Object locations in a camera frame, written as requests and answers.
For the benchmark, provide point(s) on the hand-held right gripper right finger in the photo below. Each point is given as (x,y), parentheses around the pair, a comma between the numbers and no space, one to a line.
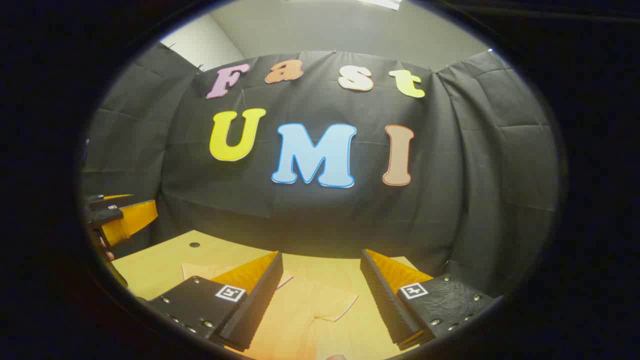
(382,300)

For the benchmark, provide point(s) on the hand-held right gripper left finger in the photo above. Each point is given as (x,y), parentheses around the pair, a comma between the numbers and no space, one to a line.
(260,305)

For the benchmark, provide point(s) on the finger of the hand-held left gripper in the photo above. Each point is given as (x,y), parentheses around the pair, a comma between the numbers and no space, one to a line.
(112,201)
(132,217)

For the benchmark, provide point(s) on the orange T-shirt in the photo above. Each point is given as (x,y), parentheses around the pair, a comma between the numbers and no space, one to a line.
(310,310)

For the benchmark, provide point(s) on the white ceiling light panel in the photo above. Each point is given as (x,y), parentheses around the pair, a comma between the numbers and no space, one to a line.
(382,3)

